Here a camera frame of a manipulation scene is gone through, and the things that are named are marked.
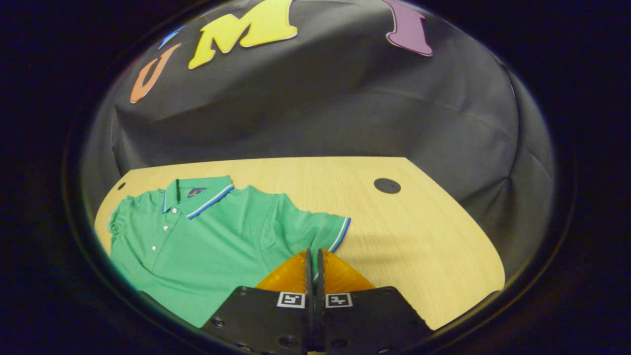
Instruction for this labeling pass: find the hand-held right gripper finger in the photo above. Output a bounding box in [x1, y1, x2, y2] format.
[317, 248, 434, 355]
[200, 249, 312, 355]

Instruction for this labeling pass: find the green T-shirt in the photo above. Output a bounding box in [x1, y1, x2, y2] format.
[107, 175, 351, 328]

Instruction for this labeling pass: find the black backdrop cloth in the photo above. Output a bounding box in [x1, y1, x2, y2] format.
[81, 0, 558, 282]

